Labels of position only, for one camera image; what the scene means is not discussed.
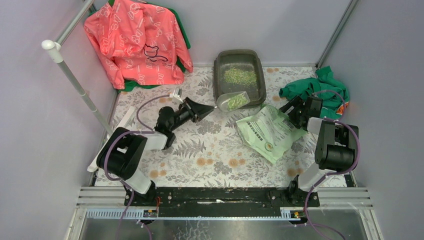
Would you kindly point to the white clothes rack pole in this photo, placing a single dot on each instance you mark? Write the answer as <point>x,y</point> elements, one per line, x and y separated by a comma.
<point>53,50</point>

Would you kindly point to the grey plastic litter box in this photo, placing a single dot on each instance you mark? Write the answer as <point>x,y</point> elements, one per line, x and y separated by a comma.
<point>244,59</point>

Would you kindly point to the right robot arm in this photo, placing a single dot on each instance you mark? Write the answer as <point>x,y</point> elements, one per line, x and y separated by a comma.
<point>337,148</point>

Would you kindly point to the green cat litter bag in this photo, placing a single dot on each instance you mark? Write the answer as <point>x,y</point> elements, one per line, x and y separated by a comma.
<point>269,132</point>

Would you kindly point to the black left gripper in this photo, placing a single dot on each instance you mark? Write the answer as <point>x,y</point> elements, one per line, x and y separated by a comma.
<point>191,109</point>

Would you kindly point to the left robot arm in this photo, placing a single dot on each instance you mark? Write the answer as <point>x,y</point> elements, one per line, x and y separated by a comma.
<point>120,157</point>

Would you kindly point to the crumpled green garment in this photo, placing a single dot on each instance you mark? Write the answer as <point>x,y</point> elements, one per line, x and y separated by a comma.
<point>333,92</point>

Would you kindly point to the metal litter scoop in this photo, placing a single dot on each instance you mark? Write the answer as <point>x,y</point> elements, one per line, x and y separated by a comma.
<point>229,102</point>

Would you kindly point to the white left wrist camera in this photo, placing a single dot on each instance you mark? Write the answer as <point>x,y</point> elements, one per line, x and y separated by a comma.
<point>176,96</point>

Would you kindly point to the pink hooded jacket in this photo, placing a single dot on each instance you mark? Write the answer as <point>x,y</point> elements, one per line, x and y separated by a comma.
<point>139,43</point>

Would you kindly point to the green cat litter pile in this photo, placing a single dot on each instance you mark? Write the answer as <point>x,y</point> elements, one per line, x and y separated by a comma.
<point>238,76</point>

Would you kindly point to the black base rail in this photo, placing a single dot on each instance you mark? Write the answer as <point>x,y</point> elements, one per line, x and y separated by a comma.
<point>192,202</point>

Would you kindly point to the floral patterned mat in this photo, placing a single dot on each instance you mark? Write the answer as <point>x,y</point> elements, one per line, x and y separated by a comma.
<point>211,153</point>

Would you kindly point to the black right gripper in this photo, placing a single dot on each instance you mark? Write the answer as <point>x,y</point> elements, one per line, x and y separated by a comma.
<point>294,103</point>

